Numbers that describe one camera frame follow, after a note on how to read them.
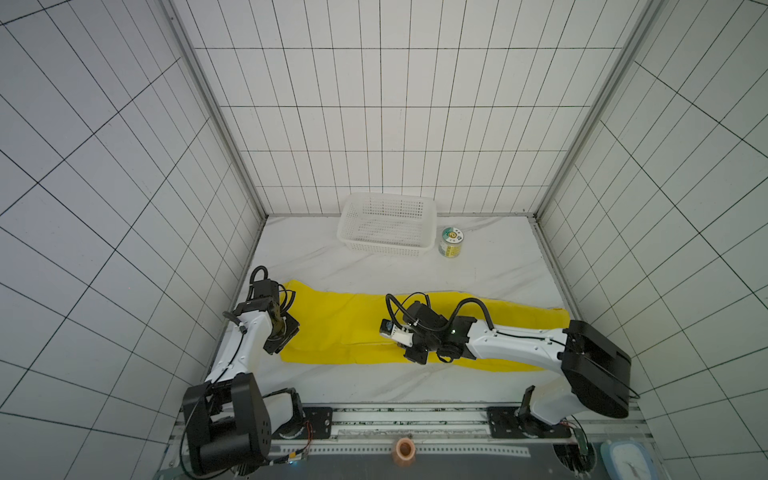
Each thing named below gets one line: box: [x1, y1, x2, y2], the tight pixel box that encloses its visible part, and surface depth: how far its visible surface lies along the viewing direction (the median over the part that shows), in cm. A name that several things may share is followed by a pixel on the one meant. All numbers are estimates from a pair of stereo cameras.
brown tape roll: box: [393, 437, 417, 467], surface depth 61 cm
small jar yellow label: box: [438, 226, 464, 259], surface depth 106 cm
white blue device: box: [600, 440, 659, 480], surface depth 67 cm
